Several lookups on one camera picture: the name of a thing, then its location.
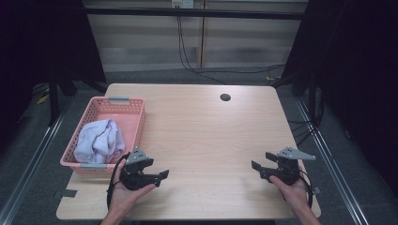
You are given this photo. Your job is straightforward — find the person's left hand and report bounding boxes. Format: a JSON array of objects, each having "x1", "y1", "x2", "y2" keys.
[{"x1": 108, "y1": 169, "x2": 157, "y2": 218}]

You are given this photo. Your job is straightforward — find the white patterned cloth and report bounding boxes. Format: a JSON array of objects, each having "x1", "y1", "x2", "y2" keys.
[{"x1": 73, "y1": 118, "x2": 127, "y2": 165}]

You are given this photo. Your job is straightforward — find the black hanging wall cable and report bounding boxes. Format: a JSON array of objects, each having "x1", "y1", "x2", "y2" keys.
[{"x1": 176, "y1": 7, "x2": 286, "y2": 85}]

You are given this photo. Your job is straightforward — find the person's right hand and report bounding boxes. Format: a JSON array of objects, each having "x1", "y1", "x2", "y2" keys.
[{"x1": 269, "y1": 174, "x2": 312, "y2": 218}]

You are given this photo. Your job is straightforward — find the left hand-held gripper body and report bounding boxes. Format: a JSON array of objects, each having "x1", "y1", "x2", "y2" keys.
[{"x1": 119, "y1": 146, "x2": 161, "y2": 191}]

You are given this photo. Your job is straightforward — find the black curtain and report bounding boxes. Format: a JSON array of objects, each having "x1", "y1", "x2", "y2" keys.
[
  {"x1": 0, "y1": 0, "x2": 108, "y2": 151},
  {"x1": 281, "y1": 0, "x2": 398, "y2": 190}
]

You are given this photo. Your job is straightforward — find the black floor cables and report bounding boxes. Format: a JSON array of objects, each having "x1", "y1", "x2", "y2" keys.
[{"x1": 286, "y1": 87, "x2": 326, "y2": 147}]

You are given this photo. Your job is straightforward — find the pink plastic basket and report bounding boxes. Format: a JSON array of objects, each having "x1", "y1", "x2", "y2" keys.
[{"x1": 59, "y1": 96, "x2": 146, "y2": 175}]

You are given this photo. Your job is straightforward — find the yellow floor object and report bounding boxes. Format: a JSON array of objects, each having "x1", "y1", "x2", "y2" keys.
[{"x1": 36, "y1": 93, "x2": 51, "y2": 105}]

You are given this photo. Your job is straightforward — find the white wall socket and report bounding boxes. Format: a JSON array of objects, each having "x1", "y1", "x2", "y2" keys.
[{"x1": 171, "y1": 0, "x2": 195, "y2": 9}]

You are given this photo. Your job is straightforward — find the black metal stand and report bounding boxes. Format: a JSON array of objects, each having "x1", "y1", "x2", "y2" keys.
[
  {"x1": 46, "y1": 64, "x2": 109, "y2": 127},
  {"x1": 270, "y1": 69, "x2": 317, "y2": 124}
]

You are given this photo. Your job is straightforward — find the black horizontal bar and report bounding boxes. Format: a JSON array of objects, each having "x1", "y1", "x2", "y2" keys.
[{"x1": 84, "y1": 7, "x2": 307, "y2": 22}]

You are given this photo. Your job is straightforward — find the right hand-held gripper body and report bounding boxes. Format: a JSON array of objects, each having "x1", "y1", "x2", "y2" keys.
[{"x1": 259, "y1": 146, "x2": 317, "y2": 187}]

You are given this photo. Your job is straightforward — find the metal floor rail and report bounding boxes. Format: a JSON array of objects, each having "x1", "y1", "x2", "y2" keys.
[
  {"x1": 0, "y1": 93, "x2": 75, "y2": 225},
  {"x1": 295, "y1": 97, "x2": 371, "y2": 225}
]

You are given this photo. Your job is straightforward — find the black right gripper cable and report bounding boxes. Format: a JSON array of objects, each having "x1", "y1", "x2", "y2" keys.
[{"x1": 298, "y1": 170, "x2": 314, "y2": 209}]

